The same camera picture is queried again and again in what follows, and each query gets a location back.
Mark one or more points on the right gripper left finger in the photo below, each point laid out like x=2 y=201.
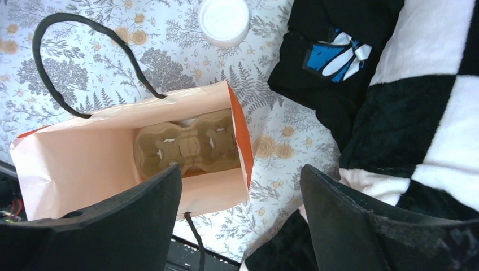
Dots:
x=97 y=228

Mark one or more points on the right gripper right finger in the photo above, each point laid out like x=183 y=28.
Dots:
x=353 y=231

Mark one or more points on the orange paper bag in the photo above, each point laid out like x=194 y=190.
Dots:
x=79 y=162

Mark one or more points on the black white checkered pillow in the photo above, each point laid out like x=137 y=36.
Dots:
x=414 y=142

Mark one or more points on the black cloth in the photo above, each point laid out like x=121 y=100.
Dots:
x=329 y=55

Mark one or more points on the floral tablecloth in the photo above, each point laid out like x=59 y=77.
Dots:
x=166 y=39

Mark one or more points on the stack of white lids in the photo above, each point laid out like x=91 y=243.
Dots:
x=224 y=23

